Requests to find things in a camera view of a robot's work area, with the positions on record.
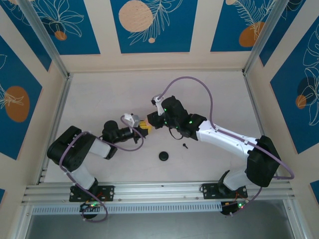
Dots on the aluminium slotted rail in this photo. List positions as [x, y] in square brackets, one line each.
[149, 207]

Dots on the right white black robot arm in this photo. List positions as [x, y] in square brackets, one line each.
[224, 139]

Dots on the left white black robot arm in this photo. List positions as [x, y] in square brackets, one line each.
[72, 149]

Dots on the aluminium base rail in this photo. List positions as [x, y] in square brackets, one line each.
[159, 193]

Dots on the controller board with green LED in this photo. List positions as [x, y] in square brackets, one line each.
[89, 206]
[235, 206]

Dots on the grey metal panel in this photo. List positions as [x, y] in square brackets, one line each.
[159, 226]

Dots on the black round cap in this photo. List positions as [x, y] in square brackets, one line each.
[163, 156]

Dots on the aluminium table side rail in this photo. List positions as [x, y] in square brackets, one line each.
[58, 114]
[256, 112]

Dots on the aluminium frame post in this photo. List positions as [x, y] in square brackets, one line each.
[42, 37]
[264, 37]

